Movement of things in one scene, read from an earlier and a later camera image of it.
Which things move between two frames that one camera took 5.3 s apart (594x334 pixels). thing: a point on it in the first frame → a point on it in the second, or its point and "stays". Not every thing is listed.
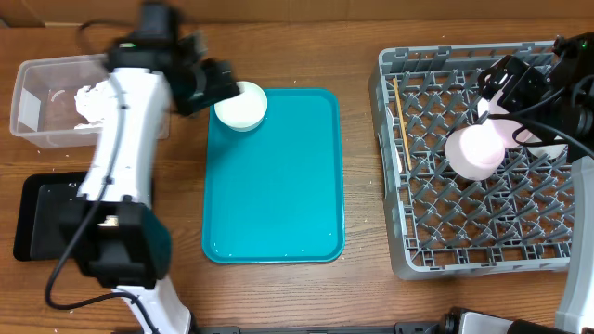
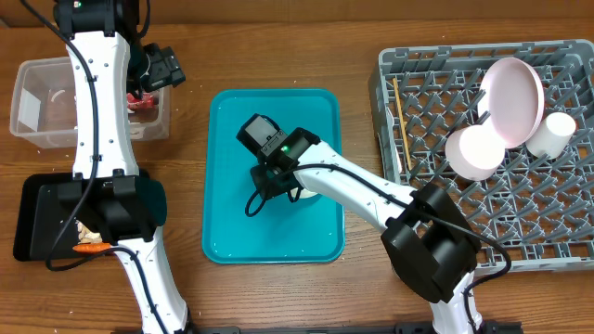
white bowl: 245,110 → 304,193
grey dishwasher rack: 444,225 stays
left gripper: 217,84 → 167,68
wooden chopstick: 402,123 stays
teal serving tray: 276,195 stays
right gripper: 522,75 → 265,189
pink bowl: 475,151 stays
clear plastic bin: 44,110 stays
